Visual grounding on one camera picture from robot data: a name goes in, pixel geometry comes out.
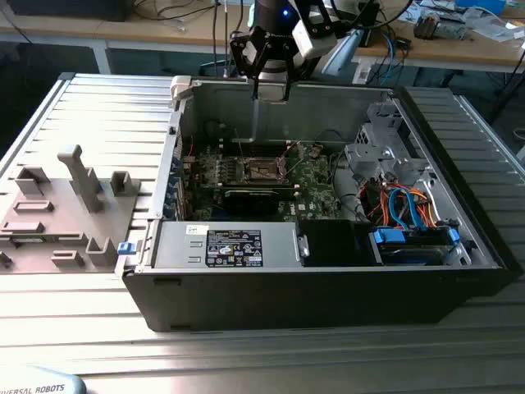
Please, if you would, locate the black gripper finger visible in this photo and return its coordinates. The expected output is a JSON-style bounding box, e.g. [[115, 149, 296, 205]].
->
[[229, 26, 266, 101], [282, 35, 308, 103]]

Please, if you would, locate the silver CPU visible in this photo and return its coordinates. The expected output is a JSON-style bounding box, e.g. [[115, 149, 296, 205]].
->
[[256, 84, 287, 103]]

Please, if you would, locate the metal socket cover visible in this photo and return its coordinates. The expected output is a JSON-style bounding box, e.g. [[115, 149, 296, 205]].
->
[[277, 140, 308, 182]]

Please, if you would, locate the CPU socket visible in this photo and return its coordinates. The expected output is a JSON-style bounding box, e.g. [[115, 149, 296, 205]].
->
[[241, 157, 282, 182]]

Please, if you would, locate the copper CPU cooler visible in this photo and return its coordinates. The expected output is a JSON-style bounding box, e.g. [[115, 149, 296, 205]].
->
[[413, 11, 440, 41]]

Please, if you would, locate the beige case latch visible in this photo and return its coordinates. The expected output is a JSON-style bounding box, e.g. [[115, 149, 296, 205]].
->
[[170, 76, 194, 102]]

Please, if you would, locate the black upright box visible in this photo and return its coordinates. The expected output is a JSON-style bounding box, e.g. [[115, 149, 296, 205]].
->
[[356, 2, 381, 47]]

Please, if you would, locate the grey metal drive cage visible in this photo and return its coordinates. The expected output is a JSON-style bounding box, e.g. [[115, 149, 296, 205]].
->
[[343, 102, 438, 194]]

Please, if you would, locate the green motherboard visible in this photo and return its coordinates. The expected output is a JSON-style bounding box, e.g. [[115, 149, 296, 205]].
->
[[182, 141, 344, 221]]

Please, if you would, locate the wooden desk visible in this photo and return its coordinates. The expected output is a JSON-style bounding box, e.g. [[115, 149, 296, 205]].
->
[[354, 0, 525, 76], [0, 0, 252, 75]]

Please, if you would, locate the black graphics card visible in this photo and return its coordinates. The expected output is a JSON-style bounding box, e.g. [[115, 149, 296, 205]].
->
[[221, 186, 282, 215]]

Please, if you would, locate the grey metal device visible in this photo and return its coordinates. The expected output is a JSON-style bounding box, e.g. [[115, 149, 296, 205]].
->
[[436, 16, 468, 41]]

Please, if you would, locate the black computer box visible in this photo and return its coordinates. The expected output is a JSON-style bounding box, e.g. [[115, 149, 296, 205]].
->
[[6, 0, 132, 22]]

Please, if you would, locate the blue box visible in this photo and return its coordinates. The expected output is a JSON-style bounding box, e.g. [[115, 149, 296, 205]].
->
[[454, 0, 508, 13]]

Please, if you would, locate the blue disk carrier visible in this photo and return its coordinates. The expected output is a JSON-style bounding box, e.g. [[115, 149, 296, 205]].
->
[[367, 226, 461, 267]]

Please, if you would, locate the grey power supply unit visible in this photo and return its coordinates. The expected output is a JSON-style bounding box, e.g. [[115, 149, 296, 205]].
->
[[152, 221, 304, 268]]

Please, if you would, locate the black PC case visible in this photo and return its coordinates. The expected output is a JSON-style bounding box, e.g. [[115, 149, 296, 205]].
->
[[113, 76, 518, 333]]

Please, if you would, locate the grey parts rack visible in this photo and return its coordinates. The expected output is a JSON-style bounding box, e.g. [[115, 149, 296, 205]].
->
[[0, 144, 143, 275]]

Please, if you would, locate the pale blue teach pendant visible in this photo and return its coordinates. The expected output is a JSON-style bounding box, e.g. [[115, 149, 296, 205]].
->
[[0, 364, 88, 394]]

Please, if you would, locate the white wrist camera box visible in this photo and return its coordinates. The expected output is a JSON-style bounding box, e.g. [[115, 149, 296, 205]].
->
[[291, 16, 338, 59]]

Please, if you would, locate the blue data cable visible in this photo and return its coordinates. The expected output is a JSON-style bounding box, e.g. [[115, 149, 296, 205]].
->
[[387, 185, 428, 236]]

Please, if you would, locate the orange wire bundle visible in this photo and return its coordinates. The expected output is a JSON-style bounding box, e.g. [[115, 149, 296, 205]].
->
[[364, 186, 442, 229]]

